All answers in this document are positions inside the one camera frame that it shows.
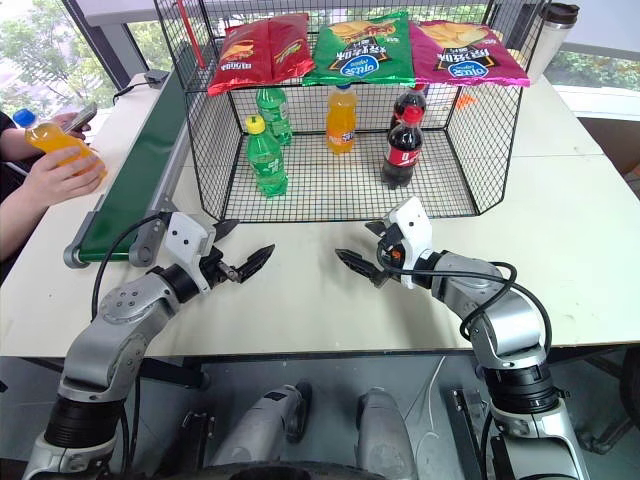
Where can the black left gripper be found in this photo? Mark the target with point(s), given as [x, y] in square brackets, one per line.
[214, 267]

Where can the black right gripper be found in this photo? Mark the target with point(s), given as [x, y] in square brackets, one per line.
[389, 252]

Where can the dark smartphone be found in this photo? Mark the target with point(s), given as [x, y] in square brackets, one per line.
[82, 115]

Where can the orange soda bottle blue cap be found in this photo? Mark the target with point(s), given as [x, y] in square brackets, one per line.
[47, 140]

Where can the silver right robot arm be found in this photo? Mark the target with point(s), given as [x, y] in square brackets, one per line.
[510, 325]

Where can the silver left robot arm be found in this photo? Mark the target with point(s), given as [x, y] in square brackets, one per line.
[107, 350]

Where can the person's right forearm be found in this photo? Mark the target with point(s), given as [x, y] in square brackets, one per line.
[15, 192]

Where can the green conveyor belt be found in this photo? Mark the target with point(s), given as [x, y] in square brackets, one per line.
[140, 160]

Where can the person's right hand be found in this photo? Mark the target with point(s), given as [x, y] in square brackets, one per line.
[52, 182]

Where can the person's left hand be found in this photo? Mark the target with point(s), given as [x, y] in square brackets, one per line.
[67, 124]

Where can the green soda bottle yellow cap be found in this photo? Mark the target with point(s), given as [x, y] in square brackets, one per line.
[269, 162]

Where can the cola bottle red cap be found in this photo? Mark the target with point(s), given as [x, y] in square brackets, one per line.
[411, 100]
[401, 152]

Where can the small orange object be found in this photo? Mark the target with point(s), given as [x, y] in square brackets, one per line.
[465, 101]

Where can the silver left robot thigh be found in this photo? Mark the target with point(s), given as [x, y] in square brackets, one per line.
[262, 430]

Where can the silver robot thigh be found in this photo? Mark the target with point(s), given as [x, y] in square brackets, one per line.
[385, 435]
[262, 430]

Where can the grey power adapter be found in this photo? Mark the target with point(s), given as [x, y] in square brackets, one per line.
[156, 78]

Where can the red chip bag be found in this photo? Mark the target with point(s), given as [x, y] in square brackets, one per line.
[239, 57]
[291, 45]

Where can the silver right robot thigh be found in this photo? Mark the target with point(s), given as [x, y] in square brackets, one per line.
[385, 435]

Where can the green chip bag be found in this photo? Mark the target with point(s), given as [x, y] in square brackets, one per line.
[360, 50]

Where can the magenta chip bag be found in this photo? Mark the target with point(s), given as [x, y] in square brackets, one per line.
[465, 55]

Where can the red rod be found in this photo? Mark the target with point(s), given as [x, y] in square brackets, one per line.
[192, 35]

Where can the white tumbler dark lid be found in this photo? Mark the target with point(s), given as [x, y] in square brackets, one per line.
[550, 45]

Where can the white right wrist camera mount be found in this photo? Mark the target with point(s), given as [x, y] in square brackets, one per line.
[414, 225]

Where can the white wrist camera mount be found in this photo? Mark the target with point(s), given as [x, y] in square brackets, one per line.
[182, 237]
[414, 225]

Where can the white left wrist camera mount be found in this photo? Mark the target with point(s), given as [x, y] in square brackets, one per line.
[182, 237]

